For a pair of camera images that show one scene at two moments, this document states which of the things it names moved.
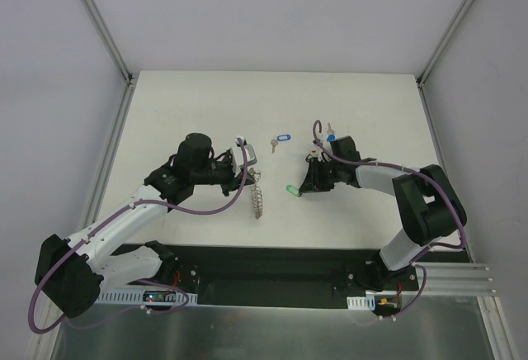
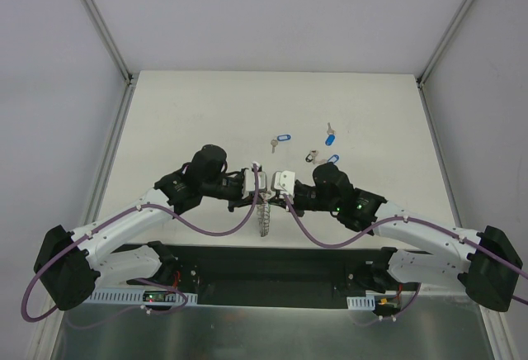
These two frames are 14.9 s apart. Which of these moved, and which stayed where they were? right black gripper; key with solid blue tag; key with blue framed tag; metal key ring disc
Moved: metal key ring disc; right black gripper
Stayed: key with solid blue tag; key with blue framed tag
